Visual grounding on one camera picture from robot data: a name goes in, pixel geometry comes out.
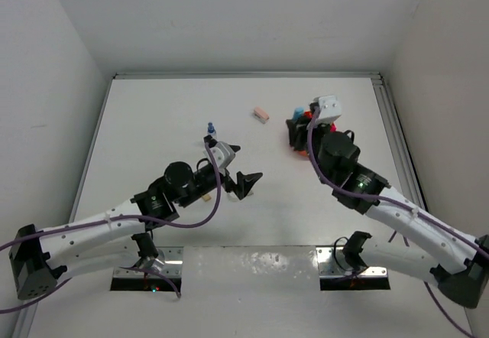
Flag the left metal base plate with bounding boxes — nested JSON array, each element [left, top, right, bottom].
[[112, 246, 183, 278]]

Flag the small blue-capped clear bottle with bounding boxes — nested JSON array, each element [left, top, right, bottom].
[[207, 122, 217, 139]]

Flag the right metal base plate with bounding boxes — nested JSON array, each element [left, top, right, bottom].
[[316, 245, 388, 279]]

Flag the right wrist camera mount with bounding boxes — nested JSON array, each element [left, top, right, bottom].
[[309, 95, 342, 125]]

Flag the metal base plate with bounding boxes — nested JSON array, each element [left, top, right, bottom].
[[316, 245, 388, 279], [112, 246, 183, 278]]

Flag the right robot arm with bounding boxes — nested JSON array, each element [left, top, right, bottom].
[[286, 116, 488, 309]]

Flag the orange round divided container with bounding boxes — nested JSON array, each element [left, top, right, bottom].
[[292, 111, 313, 157]]

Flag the purple cable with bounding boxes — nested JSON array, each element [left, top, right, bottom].
[[0, 142, 222, 314], [306, 112, 489, 338]]

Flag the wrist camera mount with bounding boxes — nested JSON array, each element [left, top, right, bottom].
[[309, 95, 342, 125], [205, 141, 236, 174]]

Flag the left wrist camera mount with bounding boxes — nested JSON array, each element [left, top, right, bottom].
[[205, 141, 236, 174]]

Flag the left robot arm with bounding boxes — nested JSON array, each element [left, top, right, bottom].
[[4, 141, 263, 301]]

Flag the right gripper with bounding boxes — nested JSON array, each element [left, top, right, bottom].
[[288, 114, 332, 184]]

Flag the pink mini stapler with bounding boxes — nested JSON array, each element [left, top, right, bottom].
[[253, 106, 270, 124]]

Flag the light blue marker cap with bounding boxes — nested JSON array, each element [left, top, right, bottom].
[[292, 107, 305, 120]]

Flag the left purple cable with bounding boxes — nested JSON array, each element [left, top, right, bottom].
[[0, 142, 222, 314]]

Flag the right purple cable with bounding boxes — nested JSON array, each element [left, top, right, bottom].
[[306, 112, 489, 338]]

